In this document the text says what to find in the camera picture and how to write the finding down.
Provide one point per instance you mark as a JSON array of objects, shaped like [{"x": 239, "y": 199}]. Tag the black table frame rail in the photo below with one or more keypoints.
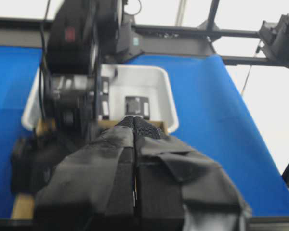
[{"x": 134, "y": 39}]

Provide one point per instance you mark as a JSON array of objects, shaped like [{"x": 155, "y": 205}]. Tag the brown cardboard box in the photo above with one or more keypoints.
[{"x": 23, "y": 205}]

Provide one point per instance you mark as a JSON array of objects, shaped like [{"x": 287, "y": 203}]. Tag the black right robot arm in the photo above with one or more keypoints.
[{"x": 75, "y": 45}]

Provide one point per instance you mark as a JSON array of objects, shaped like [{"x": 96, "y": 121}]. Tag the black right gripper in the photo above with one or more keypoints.
[{"x": 34, "y": 158}]

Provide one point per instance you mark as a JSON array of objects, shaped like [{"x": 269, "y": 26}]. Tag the white plastic tray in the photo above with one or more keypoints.
[{"x": 144, "y": 84}]

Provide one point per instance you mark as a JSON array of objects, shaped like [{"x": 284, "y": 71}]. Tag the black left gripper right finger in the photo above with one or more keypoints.
[{"x": 181, "y": 189}]

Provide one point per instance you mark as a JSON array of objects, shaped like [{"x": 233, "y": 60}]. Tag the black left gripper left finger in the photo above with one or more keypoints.
[{"x": 92, "y": 188}]

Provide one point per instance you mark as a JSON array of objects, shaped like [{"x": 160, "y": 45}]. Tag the blue table cloth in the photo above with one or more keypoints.
[{"x": 212, "y": 118}]

